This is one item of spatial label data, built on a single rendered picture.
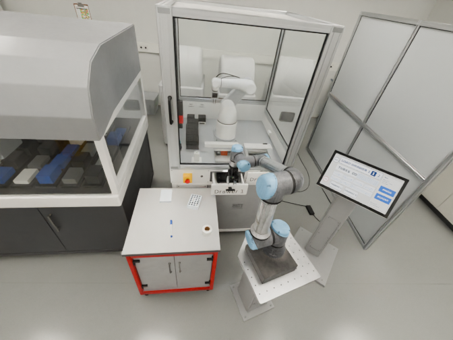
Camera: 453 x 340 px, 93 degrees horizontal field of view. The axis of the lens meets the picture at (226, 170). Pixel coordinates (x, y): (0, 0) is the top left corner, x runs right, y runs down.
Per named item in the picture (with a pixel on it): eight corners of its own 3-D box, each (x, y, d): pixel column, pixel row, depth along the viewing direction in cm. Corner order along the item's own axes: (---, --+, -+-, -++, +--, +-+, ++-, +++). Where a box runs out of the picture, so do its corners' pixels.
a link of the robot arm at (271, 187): (272, 249, 128) (298, 181, 94) (249, 256, 124) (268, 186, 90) (263, 232, 137) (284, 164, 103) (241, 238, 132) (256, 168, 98)
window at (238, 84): (282, 164, 183) (327, 33, 122) (180, 163, 170) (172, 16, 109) (282, 164, 183) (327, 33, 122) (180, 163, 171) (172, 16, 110)
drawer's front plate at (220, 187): (246, 194, 176) (248, 185, 169) (210, 195, 171) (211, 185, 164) (245, 193, 177) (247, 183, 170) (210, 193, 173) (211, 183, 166)
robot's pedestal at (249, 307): (274, 307, 188) (302, 266, 139) (243, 322, 177) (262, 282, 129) (257, 274, 208) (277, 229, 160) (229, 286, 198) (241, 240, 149)
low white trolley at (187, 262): (213, 295, 191) (220, 249, 142) (140, 300, 182) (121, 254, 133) (209, 237, 235) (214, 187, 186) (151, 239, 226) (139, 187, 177)
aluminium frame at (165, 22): (290, 171, 185) (346, 26, 119) (169, 169, 170) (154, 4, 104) (264, 119, 257) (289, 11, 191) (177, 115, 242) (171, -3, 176)
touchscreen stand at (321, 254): (323, 287, 205) (383, 222, 141) (281, 258, 224) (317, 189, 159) (337, 250, 238) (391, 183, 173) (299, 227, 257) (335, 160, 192)
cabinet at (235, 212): (267, 233, 246) (288, 183, 195) (176, 237, 231) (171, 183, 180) (251, 177, 317) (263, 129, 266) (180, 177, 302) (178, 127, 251)
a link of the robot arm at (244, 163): (257, 162, 131) (250, 151, 139) (240, 164, 128) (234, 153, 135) (255, 171, 136) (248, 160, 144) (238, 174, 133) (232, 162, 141)
